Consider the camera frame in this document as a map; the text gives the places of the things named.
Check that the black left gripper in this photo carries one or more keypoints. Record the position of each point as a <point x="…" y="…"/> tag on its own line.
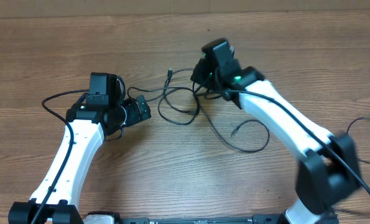
<point x="134" y="114"/>

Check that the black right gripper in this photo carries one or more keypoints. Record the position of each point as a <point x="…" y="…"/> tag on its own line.
<point x="198" y="76"/>

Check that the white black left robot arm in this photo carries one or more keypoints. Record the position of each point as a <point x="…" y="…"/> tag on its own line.
<point x="99" y="112"/>

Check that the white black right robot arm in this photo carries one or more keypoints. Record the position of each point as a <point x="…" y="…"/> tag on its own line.
<point x="328" y="169"/>

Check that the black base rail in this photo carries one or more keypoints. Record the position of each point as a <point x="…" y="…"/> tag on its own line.
<point x="203" y="221"/>

